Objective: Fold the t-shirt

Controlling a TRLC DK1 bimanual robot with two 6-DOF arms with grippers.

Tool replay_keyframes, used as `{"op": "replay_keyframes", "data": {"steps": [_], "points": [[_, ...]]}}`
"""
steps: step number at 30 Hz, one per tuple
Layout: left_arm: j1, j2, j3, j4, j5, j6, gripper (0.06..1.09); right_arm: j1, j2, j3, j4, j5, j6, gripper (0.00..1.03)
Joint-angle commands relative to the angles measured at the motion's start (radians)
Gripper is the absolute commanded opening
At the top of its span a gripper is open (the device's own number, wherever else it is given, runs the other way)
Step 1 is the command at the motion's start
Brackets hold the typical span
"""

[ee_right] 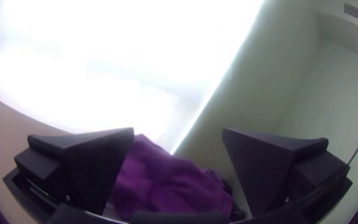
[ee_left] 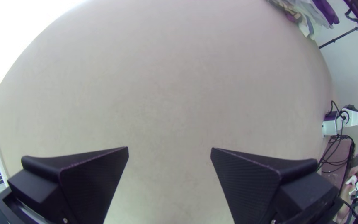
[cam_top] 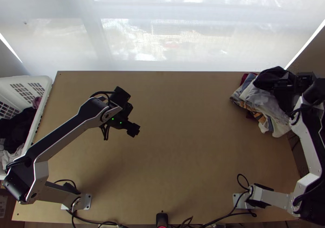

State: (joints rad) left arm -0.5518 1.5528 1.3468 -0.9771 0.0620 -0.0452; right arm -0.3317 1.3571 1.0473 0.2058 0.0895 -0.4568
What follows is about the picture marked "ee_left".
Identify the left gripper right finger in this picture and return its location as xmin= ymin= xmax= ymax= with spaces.
xmin=210 ymin=147 xmax=343 ymax=224

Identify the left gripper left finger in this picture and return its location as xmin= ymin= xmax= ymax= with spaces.
xmin=7 ymin=146 xmax=130 ymax=224

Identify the white handheld device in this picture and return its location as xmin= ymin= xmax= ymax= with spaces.
xmin=345 ymin=166 xmax=358 ymax=192

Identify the person's forearm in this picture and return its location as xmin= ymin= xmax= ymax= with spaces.
xmin=336 ymin=186 xmax=354 ymax=224

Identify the pile of folded clothes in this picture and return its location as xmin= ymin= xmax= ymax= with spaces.
xmin=266 ymin=0 xmax=341 ymax=40

